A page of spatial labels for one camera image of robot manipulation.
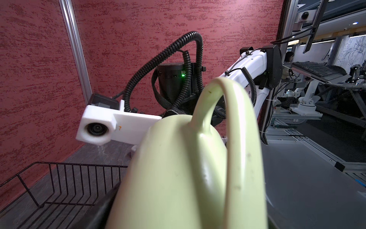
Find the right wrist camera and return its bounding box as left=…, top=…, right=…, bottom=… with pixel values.
left=76, top=94, right=162, bottom=146

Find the light green mug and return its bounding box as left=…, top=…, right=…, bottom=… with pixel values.
left=106, top=77, right=268, bottom=229

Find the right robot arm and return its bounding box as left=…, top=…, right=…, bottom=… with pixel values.
left=114, top=31, right=283, bottom=127

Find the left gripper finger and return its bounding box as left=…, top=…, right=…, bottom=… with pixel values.
left=71, top=182, right=121, bottom=229

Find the grey keyboard on stand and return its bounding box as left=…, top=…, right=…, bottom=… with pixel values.
left=291, top=62, right=350, bottom=84

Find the black wire dish rack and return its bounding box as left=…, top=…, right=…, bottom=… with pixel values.
left=1, top=162, right=127, bottom=229

